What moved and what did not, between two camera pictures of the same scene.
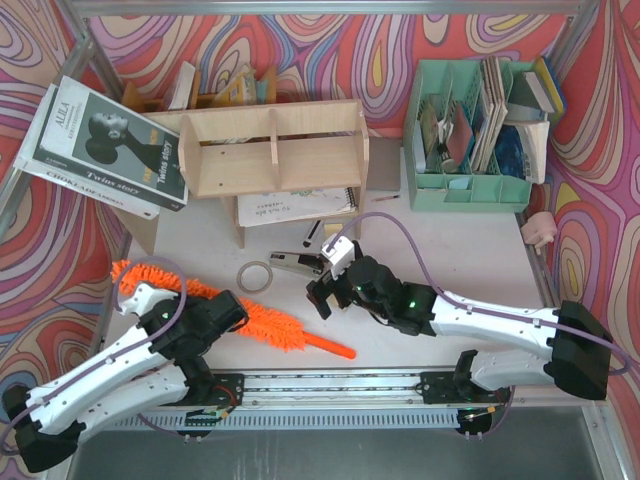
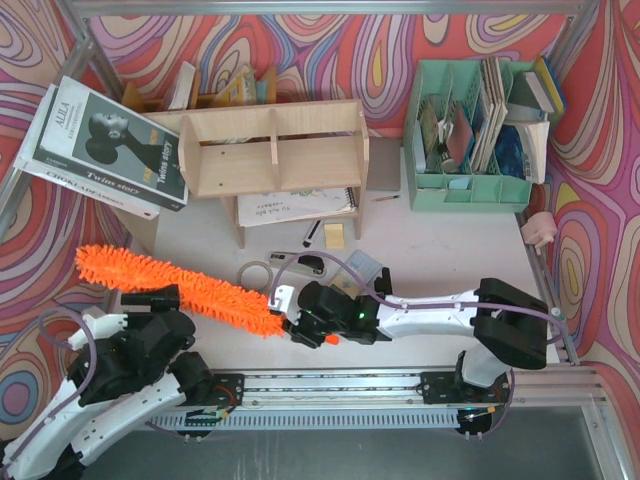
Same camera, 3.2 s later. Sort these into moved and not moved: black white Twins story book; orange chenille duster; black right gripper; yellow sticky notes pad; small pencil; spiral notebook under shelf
Moved: orange chenille duster; black right gripper
Not moved: small pencil; black white Twins story book; spiral notebook under shelf; yellow sticky notes pad
